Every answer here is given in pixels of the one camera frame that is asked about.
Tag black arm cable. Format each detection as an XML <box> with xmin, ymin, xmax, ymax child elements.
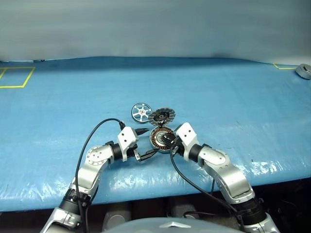
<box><xmin>74</xmin><ymin>118</ymin><xmax>126</xmax><ymax>233</ymax></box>
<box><xmin>170</xmin><ymin>145</ymin><xmax>246</xmax><ymax>226</ymax></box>

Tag large yellow tape rectangle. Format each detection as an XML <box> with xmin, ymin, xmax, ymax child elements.
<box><xmin>0</xmin><ymin>67</ymin><xmax>36</xmax><ymax>88</ymax></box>

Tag round motor housing copper windings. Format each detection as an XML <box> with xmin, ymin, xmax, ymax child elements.
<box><xmin>149</xmin><ymin>126</ymin><xmax>175</xmax><ymax>155</ymax></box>

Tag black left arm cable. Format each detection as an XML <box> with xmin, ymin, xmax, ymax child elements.
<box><xmin>74</xmin><ymin>118</ymin><xmax>126</xmax><ymax>233</ymax></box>

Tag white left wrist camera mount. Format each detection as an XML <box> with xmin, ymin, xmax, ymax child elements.
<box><xmin>117</xmin><ymin>127</ymin><xmax>139</xmax><ymax>163</ymax></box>

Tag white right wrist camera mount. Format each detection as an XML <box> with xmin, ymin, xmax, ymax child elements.
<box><xmin>174</xmin><ymin>122</ymin><xmax>199</xmax><ymax>161</ymax></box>

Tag grey rounded shape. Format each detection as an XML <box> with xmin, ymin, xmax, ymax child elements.
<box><xmin>103</xmin><ymin>202</ymin><xmax>133</xmax><ymax>231</ymax></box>

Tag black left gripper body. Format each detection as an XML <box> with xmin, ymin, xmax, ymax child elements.
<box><xmin>133</xmin><ymin>142</ymin><xmax>146</xmax><ymax>163</ymax></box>

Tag grey round metal part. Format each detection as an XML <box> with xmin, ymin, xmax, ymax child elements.
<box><xmin>295</xmin><ymin>63</ymin><xmax>311</xmax><ymax>80</ymax></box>

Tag grey robot torso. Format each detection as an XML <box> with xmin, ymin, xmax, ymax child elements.
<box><xmin>101</xmin><ymin>216</ymin><xmax>241</xmax><ymax>233</ymax></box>

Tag blue plastic table cover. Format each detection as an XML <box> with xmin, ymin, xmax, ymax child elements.
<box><xmin>0</xmin><ymin>56</ymin><xmax>311</xmax><ymax>213</ymax></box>

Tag silver spoked rotor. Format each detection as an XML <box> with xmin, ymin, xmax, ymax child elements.
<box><xmin>131</xmin><ymin>102</ymin><xmax>152</xmax><ymax>122</ymax></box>

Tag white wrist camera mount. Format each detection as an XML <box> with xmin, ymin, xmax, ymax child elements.
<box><xmin>117</xmin><ymin>127</ymin><xmax>139</xmax><ymax>163</ymax></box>
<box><xmin>174</xmin><ymin>122</ymin><xmax>199</xmax><ymax>161</ymax></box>

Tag round grey motor lid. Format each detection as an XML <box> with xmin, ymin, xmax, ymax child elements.
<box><xmin>148</xmin><ymin>107</ymin><xmax>176</xmax><ymax>127</ymax></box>

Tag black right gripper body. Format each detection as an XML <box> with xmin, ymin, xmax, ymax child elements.
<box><xmin>170</xmin><ymin>135</ymin><xmax>184</xmax><ymax>156</ymax></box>

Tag small yellow tape rectangle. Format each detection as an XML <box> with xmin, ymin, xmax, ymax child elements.
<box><xmin>273</xmin><ymin>63</ymin><xmax>298</xmax><ymax>70</ymax></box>

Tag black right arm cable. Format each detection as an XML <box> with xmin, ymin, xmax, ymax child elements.
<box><xmin>170</xmin><ymin>145</ymin><xmax>246</xmax><ymax>226</ymax></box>

